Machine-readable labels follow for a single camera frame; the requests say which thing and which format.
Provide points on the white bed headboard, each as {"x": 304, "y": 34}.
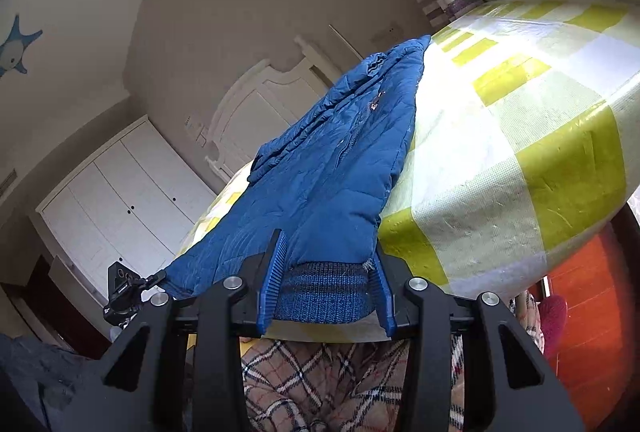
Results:
{"x": 260, "y": 106}

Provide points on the pink slipper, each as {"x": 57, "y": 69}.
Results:
{"x": 552, "y": 322}

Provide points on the plaid pants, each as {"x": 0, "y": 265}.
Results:
{"x": 300, "y": 387}

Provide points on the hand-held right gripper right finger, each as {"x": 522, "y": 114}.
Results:
{"x": 386, "y": 302}

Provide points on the blue star wall sticker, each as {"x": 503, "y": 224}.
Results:
{"x": 15, "y": 46}

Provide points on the yellow checked blanket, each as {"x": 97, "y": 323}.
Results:
{"x": 500, "y": 136}

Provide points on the blue quilted jacket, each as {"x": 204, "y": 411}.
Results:
{"x": 325, "y": 161}

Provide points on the white wardrobe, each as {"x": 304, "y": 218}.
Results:
{"x": 125, "y": 202}

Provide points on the thin white rod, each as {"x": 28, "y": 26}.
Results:
{"x": 350, "y": 40}

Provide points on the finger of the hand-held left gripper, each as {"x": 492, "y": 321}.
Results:
{"x": 152, "y": 281}

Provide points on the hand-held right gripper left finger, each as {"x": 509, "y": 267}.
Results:
{"x": 272, "y": 282}

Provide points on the dark wooden door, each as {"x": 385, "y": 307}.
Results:
{"x": 55, "y": 307}

